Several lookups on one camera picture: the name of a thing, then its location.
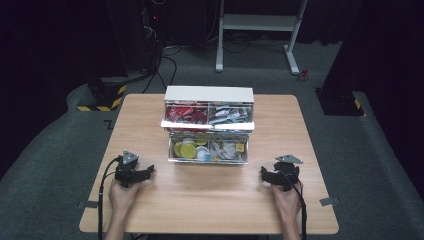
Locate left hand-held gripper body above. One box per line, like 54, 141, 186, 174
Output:
114, 149, 148, 188

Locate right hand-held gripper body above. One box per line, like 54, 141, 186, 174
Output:
272, 154, 304, 193

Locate pile of silver packets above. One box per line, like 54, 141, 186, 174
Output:
208, 104, 253, 126

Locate clear drawer with packets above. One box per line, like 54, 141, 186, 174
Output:
160, 100, 256, 132

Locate white drawer organizer case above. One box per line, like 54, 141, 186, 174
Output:
163, 85, 255, 104

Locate person's left hand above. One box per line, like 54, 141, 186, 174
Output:
108, 179, 143, 218

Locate person's right hand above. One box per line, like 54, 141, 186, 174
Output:
270, 181, 303, 220

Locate group of white creamer cups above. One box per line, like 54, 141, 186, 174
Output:
195, 139, 238, 162

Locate grey tape piece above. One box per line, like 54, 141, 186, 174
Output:
77, 200, 100, 210
319, 196, 341, 207

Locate clear drawer with capsules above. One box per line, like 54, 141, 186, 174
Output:
167, 130, 250, 165

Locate pile of red packets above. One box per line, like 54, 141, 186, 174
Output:
165, 103, 210, 125

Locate black yellow striped base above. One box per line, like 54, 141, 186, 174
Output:
77, 77, 129, 113

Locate black stand base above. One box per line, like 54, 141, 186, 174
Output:
314, 87, 365, 117

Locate dark equipment rack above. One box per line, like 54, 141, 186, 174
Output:
139, 0, 165, 73

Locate white metal stand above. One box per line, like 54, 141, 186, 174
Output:
214, 0, 309, 76

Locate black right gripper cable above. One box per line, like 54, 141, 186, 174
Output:
279, 169, 308, 240

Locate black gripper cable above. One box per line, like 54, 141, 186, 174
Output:
279, 169, 308, 240
97, 156, 122, 240

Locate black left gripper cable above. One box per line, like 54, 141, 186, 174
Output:
97, 156, 122, 240

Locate black floor cables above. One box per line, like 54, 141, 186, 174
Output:
141, 42, 183, 95

